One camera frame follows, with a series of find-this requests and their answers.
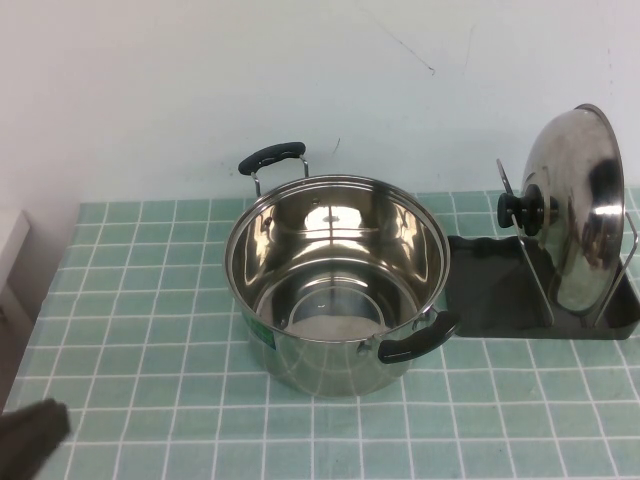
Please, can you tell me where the steel pot lid black knob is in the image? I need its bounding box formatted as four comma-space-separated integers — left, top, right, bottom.
496, 103, 628, 316

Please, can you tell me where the stainless steel cooking pot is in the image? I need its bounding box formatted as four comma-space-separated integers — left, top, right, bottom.
222, 140, 461, 399

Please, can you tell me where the green checked tablecloth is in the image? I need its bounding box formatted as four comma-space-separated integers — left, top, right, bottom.
0, 187, 640, 480

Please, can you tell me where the wire lid rack dark tray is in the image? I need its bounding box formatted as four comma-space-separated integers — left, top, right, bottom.
443, 158, 640, 342

